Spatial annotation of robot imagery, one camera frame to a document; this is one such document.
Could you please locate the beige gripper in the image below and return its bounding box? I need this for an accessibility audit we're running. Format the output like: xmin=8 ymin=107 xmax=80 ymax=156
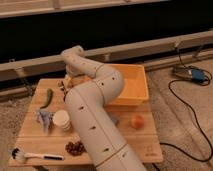
xmin=58 ymin=75 xmax=84 ymax=94

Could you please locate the blue grey eraser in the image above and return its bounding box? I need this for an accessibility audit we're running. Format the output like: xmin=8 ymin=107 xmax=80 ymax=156
xmin=110 ymin=115 xmax=119 ymax=126

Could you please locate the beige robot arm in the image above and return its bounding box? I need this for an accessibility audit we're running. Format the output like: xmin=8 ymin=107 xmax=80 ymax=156
xmin=61 ymin=46 xmax=147 ymax=171

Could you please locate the green chili pepper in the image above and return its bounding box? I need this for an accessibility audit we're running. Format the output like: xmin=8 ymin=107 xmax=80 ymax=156
xmin=40 ymin=89 xmax=53 ymax=108

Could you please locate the white round container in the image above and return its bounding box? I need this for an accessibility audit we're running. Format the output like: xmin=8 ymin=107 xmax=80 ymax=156
xmin=53 ymin=110 xmax=70 ymax=131

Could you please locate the blue grey crumpled cloth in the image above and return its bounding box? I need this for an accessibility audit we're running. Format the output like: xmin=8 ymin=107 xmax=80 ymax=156
xmin=36 ymin=109 xmax=53 ymax=134

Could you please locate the brown grape bunch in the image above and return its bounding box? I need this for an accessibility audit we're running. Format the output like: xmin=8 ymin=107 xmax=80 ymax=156
xmin=65 ymin=141 xmax=85 ymax=156

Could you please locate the yellow plastic bin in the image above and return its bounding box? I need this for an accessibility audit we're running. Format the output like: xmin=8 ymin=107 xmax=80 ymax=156
xmin=110 ymin=64 xmax=149 ymax=106

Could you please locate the white dish brush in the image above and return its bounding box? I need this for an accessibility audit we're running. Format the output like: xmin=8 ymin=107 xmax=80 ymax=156
xmin=12 ymin=148 xmax=64 ymax=163

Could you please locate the blue power adapter box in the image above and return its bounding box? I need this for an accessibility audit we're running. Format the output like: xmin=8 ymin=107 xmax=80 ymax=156
xmin=172 ymin=66 xmax=206 ymax=83

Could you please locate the black power cable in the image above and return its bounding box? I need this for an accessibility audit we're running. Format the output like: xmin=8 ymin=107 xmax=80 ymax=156
xmin=159 ymin=46 xmax=213 ymax=163

